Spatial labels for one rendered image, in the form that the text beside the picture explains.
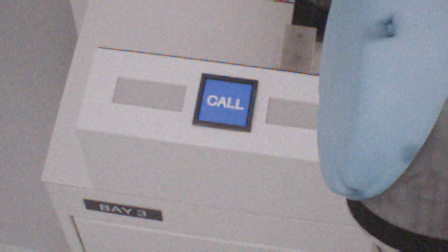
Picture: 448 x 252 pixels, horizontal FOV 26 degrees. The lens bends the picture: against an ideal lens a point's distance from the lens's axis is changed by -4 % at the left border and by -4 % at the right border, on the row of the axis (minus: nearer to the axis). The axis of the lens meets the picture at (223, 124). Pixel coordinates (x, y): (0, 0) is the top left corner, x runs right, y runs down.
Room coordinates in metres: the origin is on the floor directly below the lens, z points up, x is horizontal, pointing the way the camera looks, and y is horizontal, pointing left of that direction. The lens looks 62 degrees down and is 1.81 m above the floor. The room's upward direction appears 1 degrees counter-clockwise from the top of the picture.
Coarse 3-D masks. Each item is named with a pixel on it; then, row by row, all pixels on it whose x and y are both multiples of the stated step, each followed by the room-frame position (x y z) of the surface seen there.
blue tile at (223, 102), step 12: (216, 84) 0.51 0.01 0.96; (228, 84) 0.50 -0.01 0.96; (240, 84) 0.50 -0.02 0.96; (204, 96) 0.49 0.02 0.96; (216, 96) 0.49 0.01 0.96; (228, 96) 0.49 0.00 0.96; (240, 96) 0.49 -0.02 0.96; (204, 108) 0.48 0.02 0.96; (216, 108) 0.48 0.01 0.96; (228, 108) 0.48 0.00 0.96; (240, 108) 0.48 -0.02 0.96; (216, 120) 0.47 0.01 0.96; (228, 120) 0.47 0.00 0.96; (240, 120) 0.47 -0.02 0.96
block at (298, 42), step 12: (288, 24) 0.61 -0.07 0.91; (288, 36) 0.60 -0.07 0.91; (300, 36) 0.60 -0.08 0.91; (312, 36) 0.60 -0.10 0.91; (288, 48) 0.58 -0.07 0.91; (300, 48) 0.58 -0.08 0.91; (312, 48) 0.58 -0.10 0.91; (288, 60) 0.57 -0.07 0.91; (300, 60) 0.57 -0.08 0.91; (312, 60) 0.58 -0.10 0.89
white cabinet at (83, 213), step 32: (64, 192) 0.47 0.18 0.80; (96, 192) 0.46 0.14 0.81; (64, 224) 0.47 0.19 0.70; (96, 224) 0.46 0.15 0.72; (128, 224) 0.46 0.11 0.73; (160, 224) 0.45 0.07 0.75; (192, 224) 0.44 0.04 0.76; (224, 224) 0.44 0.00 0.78; (256, 224) 0.43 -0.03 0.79; (288, 224) 0.43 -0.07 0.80; (320, 224) 0.42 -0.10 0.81
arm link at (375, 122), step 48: (336, 0) 0.28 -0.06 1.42; (384, 0) 0.24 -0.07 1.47; (432, 0) 0.24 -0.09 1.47; (336, 48) 0.26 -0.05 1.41; (384, 48) 0.22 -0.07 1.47; (432, 48) 0.22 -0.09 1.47; (336, 96) 0.23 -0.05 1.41; (384, 96) 0.21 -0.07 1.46; (432, 96) 0.20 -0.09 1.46; (336, 144) 0.21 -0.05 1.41; (384, 144) 0.19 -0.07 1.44; (432, 144) 0.19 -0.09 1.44; (336, 192) 0.19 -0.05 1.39; (384, 192) 0.19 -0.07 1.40; (432, 192) 0.18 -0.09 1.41; (384, 240) 0.17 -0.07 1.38; (432, 240) 0.17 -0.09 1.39
